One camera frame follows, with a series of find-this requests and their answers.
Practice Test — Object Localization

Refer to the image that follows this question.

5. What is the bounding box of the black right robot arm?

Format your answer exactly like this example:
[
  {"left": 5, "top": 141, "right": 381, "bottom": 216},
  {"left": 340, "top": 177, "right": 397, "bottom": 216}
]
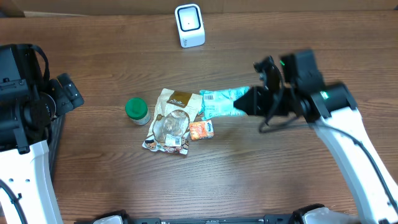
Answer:
[{"left": 233, "top": 49, "right": 397, "bottom": 223}]

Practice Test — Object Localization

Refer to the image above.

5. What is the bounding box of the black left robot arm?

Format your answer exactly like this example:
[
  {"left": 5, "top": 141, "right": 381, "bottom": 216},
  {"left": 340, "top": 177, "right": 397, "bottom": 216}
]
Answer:
[{"left": 1, "top": 44, "right": 84, "bottom": 223}]

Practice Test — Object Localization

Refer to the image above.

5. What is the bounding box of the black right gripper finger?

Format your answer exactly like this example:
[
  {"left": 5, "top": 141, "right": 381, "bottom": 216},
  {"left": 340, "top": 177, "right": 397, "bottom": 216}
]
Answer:
[
  {"left": 239, "top": 86, "right": 266, "bottom": 103},
  {"left": 233, "top": 99, "right": 264, "bottom": 116}
]

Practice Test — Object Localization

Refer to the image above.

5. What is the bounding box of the orange Kleenex tissue pack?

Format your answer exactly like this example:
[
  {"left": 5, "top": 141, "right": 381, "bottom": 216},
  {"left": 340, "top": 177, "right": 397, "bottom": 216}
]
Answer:
[{"left": 189, "top": 120, "right": 214, "bottom": 141}]

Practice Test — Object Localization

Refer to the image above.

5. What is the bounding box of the brown snack packet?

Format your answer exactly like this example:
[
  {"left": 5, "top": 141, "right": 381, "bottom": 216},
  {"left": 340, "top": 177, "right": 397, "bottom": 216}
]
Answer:
[{"left": 142, "top": 88, "right": 203, "bottom": 155}]

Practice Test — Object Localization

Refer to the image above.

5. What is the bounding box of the white barcode scanner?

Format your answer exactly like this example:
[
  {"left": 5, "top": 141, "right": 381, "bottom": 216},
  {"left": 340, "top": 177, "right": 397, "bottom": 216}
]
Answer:
[{"left": 175, "top": 4, "right": 206, "bottom": 49}]

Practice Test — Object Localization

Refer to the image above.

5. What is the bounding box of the green wet wipes pack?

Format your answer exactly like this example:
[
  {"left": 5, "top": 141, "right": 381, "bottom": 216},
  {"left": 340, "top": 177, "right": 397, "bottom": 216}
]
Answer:
[{"left": 200, "top": 86, "right": 250, "bottom": 120}]

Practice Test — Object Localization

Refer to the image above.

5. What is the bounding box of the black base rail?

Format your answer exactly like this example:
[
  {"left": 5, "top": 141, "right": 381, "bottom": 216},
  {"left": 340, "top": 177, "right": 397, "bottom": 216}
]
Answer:
[{"left": 74, "top": 210, "right": 312, "bottom": 224}]

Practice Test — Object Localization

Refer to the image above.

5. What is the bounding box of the grey plastic mesh basket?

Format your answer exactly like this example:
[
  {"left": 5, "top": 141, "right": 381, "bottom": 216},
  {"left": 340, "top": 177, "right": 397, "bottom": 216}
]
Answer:
[{"left": 49, "top": 115, "right": 65, "bottom": 180}]

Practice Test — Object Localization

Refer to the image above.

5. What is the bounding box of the green lidded jar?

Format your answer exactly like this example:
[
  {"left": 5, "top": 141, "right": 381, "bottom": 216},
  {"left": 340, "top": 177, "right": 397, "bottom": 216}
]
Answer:
[{"left": 125, "top": 98, "right": 150, "bottom": 126}]

